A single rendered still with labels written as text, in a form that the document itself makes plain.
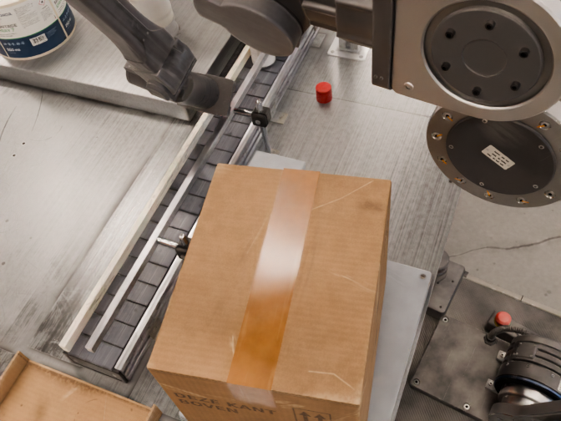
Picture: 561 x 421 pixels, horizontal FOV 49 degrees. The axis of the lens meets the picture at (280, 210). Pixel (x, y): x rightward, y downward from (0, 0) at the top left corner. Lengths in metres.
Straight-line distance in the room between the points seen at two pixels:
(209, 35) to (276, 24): 0.93
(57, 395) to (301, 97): 0.75
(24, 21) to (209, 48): 0.41
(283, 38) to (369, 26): 0.09
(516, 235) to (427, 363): 0.70
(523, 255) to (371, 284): 1.43
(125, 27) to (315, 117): 0.53
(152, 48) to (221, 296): 0.39
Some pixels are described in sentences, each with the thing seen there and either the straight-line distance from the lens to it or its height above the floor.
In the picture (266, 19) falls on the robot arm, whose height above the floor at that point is 1.44.
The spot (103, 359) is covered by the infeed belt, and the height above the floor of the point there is 0.88.
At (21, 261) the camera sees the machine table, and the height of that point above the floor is 0.83.
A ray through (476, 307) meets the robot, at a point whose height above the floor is 0.24.
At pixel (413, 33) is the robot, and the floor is 1.46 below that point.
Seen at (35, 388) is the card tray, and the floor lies 0.83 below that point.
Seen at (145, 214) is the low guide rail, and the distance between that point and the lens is 1.09.
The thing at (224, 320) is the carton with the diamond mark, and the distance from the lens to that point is 0.72.
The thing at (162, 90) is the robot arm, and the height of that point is 1.13.
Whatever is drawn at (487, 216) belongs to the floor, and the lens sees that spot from 2.18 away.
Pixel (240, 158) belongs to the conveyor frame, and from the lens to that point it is 1.19.
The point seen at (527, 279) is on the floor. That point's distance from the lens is 2.07.
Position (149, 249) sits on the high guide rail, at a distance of 0.99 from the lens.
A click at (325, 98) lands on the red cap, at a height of 0.85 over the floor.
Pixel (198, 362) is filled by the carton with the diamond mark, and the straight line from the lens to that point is 0.70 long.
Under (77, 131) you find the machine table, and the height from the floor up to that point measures 0.83.
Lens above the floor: 1.75
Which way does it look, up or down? 54 degrees down
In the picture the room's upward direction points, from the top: 11 degrees counter-clockwise
